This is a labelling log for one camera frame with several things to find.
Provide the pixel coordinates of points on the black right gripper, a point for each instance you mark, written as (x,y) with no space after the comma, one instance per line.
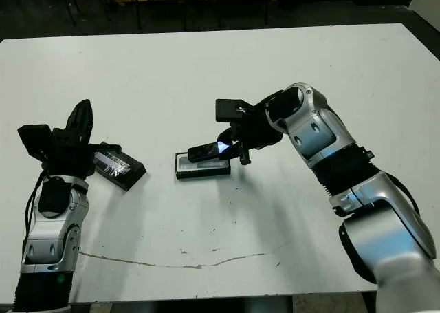
(256,130)

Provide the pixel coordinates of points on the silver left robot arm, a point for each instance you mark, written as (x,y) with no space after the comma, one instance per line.
(51,230)

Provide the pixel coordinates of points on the black box lid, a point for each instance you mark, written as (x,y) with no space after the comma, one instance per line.
(123,175)

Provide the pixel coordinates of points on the black camera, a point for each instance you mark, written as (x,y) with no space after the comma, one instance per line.
(203,152)

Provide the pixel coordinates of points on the black box base white insert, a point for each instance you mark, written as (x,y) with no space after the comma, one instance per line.
(203,172)

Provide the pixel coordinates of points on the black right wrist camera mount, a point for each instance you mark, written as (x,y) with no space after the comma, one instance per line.
(227,110)

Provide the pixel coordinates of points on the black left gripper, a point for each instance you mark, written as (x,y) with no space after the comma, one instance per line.
(70,160)

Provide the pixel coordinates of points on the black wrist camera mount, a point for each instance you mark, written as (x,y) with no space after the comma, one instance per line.
(227,110)
(34,139)

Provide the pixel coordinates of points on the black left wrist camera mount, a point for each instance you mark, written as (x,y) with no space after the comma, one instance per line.
(34,139)

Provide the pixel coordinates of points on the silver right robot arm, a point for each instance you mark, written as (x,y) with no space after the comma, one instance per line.
(316,130)

